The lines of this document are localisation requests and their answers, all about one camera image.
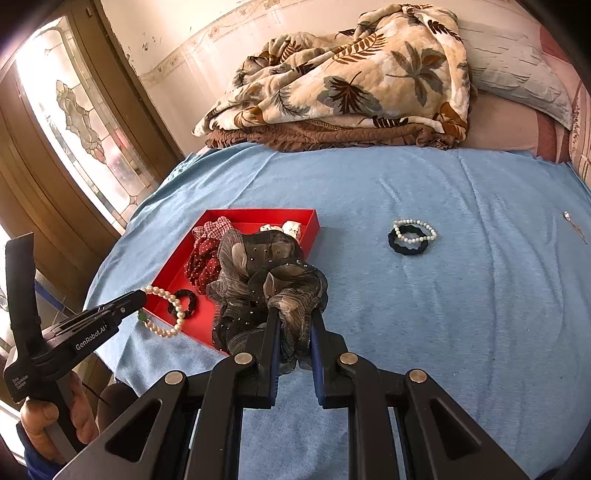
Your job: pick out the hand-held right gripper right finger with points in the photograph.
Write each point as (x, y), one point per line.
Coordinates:
(316, 364)

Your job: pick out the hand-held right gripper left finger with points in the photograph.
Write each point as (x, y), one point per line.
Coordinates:
(276, 369)

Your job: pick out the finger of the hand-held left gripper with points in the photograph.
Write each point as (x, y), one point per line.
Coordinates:
(127, 302)

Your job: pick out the red box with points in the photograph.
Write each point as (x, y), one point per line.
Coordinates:
(175, 277)

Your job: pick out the grey sheer organza scrunchie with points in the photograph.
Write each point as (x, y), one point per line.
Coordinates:
(277, 281)

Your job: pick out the white cherry print scrunchie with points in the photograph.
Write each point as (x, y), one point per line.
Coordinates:
(291, 227)

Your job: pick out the person's left forearm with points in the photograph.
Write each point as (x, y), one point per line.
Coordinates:
(39, 461)

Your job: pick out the person's left hand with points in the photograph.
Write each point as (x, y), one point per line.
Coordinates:
(85, 410)

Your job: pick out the red dotted scrunchie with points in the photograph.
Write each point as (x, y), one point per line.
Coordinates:
(203, 267)

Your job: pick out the stained glass wooden door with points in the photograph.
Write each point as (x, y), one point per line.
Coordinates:
(83, 115)

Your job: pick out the leaf print quilt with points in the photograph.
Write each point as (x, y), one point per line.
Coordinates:
(346, 69)

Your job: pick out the pink bed sheet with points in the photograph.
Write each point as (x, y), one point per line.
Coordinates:
(498, 124)

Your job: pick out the striped floral pillow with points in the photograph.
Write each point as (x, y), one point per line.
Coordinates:
(582, 138)

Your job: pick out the pale blue pillow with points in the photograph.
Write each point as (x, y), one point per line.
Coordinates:
(512, 64)

